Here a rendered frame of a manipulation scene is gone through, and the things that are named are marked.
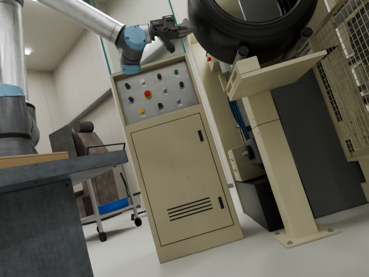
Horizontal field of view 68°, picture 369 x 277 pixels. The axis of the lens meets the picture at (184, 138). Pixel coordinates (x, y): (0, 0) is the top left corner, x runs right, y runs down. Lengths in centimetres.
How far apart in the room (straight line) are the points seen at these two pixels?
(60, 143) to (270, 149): 658
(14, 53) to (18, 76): 9
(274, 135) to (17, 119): 117
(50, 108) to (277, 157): 1017
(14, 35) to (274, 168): 131
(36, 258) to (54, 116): 1033
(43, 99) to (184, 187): 979
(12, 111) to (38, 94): 1032
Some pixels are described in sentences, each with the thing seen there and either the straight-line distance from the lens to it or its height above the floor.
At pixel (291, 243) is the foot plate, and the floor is 1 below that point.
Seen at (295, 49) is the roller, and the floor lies 88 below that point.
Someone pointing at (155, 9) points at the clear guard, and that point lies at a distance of 215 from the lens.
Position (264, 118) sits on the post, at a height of 65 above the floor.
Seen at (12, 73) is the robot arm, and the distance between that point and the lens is 122.
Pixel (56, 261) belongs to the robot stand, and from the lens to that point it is 86.
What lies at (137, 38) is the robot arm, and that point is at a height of 103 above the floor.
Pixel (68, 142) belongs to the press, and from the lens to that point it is 736.
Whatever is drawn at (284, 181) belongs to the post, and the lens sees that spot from 153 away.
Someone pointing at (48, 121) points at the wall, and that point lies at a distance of 1096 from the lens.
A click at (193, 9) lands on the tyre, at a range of 132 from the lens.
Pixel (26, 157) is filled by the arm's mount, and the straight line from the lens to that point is 79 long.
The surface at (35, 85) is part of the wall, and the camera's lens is 1139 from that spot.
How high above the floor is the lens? 47
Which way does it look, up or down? 8 degrees up
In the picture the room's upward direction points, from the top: 17 degrees counter-clockwise
